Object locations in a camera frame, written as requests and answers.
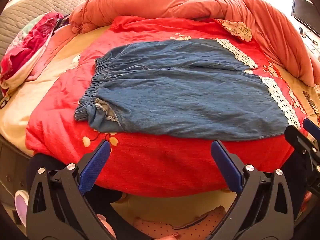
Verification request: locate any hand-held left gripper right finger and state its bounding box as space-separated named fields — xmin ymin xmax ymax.
xmin=211 ymin=139 xmax=295 ymax=240

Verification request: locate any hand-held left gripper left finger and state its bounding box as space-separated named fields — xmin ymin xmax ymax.
xmin=26 ymin=139 xmax=118 ymax=240

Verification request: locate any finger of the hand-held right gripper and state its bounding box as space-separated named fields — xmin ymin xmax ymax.
xmin=284 ymin=125 xmax=320 ymax=173
xmin=302 ymin=118 xmax=320 ymax=143

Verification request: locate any blue denim pants lace trim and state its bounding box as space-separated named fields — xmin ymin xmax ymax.
xmin=74 ymin=39 xmax=302 ymax=141

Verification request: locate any person's right hand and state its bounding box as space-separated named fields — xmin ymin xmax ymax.
xmin=300 ymin=190 xmax=314 ymax=213

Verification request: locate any person's black trouser leg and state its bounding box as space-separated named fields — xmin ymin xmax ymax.
xmin=26 ymin=152 xmax=153 ymax=240

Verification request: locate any red floral blanket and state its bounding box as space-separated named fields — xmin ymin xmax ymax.
xmin=25 ymin=16 xmax=309 ymax=198

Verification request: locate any white shoe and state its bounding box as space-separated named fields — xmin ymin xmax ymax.
xmin=14 ymin=190 xmax=30 ymax=227

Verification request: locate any pink dotted slipper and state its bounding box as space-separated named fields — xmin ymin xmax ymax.
xmin=132 ymin=206 xmax=226 ymax=240

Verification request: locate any black monitor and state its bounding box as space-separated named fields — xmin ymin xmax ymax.
xmin=291 ymin=0 xmax=320 ymax=37

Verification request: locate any pink clothes pile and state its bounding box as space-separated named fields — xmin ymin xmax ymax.
xmin=0 ymin=12 xmax=64 ymax=97

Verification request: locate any grey quilted headboard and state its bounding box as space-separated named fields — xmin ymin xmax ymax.
xmin=0 ymin=0 xmax=99 ymax=58

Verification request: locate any orange duvet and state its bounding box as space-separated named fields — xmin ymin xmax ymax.
xmin=69 ymin=0 xmax=320 ymax=88

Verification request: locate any dark bed frame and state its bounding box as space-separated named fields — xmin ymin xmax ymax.
xmin=0 ymin=136 xmax=32 ymax=208

